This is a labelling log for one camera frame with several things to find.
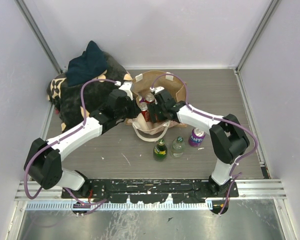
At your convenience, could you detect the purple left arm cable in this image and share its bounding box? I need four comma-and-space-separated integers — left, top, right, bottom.
23, 79, 121, 216

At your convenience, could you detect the dark blue cloth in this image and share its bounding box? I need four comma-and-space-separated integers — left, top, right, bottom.
65, 40, 108, 87

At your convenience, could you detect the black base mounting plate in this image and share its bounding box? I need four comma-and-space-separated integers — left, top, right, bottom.
61, 177, 240, 205

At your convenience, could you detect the clear glass Chang bottle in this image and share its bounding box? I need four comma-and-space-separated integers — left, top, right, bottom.
170, 136, 185, 158

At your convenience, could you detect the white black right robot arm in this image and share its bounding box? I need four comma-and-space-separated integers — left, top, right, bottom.
150, 87, 250, 197

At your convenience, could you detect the tan canvas tote bag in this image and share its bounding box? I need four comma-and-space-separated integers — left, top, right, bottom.
125, 70, 187, 142

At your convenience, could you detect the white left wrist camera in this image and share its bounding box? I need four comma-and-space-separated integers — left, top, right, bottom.
114, 81, 133, 100

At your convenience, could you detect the black floral cushion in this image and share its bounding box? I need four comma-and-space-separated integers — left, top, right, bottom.
46, 51, 133, 133

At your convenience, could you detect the green Perrier bottle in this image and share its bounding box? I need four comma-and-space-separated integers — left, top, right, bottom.
153, 138, 168, 162

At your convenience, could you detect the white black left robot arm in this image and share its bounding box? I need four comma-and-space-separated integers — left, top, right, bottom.
24, 87, 141, 198

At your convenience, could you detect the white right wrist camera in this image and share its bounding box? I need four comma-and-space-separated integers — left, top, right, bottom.
149, 86, 165, 96

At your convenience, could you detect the grey slotted cable duct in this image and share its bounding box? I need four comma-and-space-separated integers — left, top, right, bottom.
25, 200, 213, 211

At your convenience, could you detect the aluminium frame rail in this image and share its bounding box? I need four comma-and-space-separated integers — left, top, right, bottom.
15, 181, 41, 200

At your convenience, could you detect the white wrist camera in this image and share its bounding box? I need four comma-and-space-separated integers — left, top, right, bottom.
149, 86, 165, 96
114, 81, 133, 100

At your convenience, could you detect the purple fanta can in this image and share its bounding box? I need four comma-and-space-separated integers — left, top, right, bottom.
138, 96, 144, 103
188, 128, 206, 147

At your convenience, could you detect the red Coke can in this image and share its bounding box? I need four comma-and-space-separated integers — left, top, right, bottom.
139, 102, 151, 122
144, 93, 156, 104

